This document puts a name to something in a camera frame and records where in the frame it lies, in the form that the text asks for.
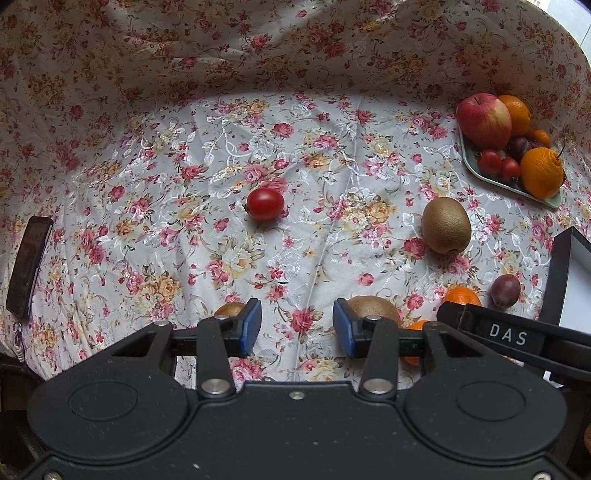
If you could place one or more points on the large round orange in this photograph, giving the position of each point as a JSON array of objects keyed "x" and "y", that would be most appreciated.
[{"x": 519, "y": 113}]

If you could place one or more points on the small red tomato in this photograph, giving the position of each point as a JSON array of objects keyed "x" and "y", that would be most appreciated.
[
  {"x": 490, "y": 162},
  {"x": 511, "y": 169}
]

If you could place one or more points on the black box white inside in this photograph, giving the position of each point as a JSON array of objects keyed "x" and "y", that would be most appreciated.
[{"x": 561, "y": 286}]

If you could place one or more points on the black smartphone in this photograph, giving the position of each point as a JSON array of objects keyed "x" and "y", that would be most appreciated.
[{"x": 27, "y": 267}]

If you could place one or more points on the purple plum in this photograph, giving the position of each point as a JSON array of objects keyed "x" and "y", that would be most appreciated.
[{"x": 518, "y": 147}]

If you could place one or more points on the small tangerine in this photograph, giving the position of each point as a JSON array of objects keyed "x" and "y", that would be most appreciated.
[{"x": 541, "y": 137}]

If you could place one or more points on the white shiny floral tablecloth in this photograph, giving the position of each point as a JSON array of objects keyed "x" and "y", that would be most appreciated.
[{"x": 323, "y": 152}]

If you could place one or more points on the brown kiwi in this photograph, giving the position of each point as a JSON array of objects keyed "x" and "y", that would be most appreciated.
[
  {"x": 229, "y": 309},
  {"x": 446, "y": 226},
  {"x": 376, "y": 307}
]

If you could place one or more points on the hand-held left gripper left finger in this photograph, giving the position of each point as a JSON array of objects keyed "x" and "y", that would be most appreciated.
[{"x": 251, "y": 327}]

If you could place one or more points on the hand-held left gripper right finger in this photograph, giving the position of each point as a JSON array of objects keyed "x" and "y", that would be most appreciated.
[{"x": 344, "y": 330}]

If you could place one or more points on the orange tangerine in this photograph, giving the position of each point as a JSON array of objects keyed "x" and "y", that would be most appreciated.
[
  {"x": 461, "y": 295},
  {"x": 415, "y": 326}
]

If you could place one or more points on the knobby orange with stem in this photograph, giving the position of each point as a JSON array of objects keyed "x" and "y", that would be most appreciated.
[{"x": 542, "y": 173}]

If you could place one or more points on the pale green tray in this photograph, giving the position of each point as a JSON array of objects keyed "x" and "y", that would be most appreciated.
[{"x": 470, "y": 157}]

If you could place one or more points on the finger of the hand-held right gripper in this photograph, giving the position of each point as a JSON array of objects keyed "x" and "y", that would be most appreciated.
[{"x": 455, "y": 314}]

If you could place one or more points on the red apple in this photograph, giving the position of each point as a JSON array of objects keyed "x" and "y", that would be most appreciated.
[{"x": 485, "y": 121}]

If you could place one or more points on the beige floral cloth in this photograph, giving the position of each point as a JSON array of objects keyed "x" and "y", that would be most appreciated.
[{"x": 184, "y": 46}]

